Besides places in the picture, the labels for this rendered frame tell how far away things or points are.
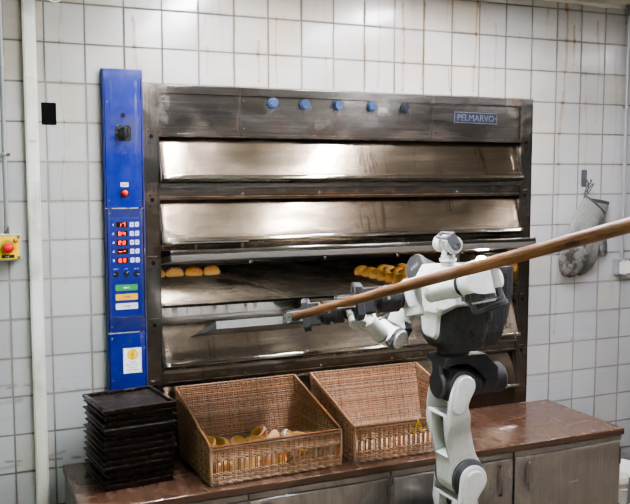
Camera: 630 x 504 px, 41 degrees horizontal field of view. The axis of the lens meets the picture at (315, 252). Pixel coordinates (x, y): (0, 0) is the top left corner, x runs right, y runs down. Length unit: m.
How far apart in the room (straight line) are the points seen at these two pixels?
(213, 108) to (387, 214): 0.95
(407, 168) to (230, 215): 0.88
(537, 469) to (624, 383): 1.15
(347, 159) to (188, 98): 0.77
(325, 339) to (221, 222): 0.72
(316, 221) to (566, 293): 1.46
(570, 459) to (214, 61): 2.33
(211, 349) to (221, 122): 0.97
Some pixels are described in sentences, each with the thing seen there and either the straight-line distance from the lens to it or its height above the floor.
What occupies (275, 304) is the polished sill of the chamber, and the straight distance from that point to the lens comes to 3.74.
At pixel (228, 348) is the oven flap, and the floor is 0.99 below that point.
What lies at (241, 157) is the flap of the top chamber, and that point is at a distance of 3.65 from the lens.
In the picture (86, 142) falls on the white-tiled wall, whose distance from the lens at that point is 3.50.
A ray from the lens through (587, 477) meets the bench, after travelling 4.14.
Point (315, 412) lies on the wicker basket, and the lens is 3.63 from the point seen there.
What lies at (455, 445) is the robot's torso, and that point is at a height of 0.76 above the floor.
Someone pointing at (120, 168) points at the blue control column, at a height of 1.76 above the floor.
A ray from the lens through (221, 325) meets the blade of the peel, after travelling 3.09.
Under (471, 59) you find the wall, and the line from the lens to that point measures 4.19.
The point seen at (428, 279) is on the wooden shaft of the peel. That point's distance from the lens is 2.24.
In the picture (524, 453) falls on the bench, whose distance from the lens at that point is 3.88.
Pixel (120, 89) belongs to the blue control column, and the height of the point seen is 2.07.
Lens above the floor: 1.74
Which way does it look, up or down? 5 degrees down
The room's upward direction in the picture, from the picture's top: straight up
